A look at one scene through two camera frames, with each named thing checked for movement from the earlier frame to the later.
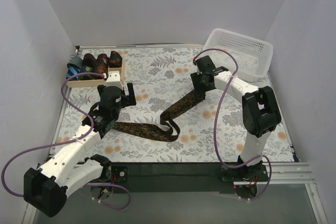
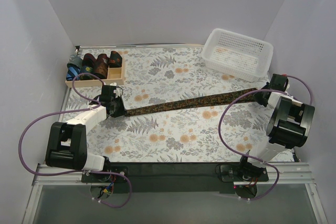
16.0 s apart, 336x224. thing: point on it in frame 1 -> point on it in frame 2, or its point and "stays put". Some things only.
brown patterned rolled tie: (102, 63) stays put
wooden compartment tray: (100, 83) stays put
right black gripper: (199, 83) -> (264, 98)
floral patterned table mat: (212, 125) stays put
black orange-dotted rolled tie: (115, 60) stays put
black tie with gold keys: (168, 130) -> (239, 96)
